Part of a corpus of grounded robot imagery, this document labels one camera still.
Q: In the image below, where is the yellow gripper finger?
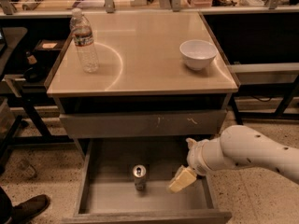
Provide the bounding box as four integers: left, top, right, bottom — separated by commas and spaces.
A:
167, 165, 197, 193
186, 138, 197, 148

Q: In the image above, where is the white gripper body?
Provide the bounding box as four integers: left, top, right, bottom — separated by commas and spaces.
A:
187, 138, 229, 176

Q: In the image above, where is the silver redbull can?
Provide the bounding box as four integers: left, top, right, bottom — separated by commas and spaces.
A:
133, 165, 147, 191

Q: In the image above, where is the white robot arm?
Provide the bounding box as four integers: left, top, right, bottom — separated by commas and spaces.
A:
167, 125, 299, 193

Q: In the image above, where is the grey drawer cabinet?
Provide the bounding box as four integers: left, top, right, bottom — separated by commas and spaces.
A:
45, 10, 238, 154

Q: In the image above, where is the open grey middle drawer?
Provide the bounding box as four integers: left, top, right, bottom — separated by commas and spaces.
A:
62, 137, 232, 224

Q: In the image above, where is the closed grey top drawer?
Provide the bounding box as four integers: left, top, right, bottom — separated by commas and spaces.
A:
60, 110, 227, 138

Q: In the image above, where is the black table leg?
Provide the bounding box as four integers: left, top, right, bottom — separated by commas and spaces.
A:
230, 96, 243, 125

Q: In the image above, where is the white bowl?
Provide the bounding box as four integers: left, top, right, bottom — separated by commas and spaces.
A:
179, 39, 218, 70

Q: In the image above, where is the clear plastic water bottle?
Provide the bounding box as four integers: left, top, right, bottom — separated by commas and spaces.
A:
70, 8, 99, 73

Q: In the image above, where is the brown shoe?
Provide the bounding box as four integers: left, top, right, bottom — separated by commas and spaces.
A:
12, 194, 50, 224

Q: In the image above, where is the black side table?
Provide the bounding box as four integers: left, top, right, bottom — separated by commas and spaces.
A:
0, 27, 73, 166

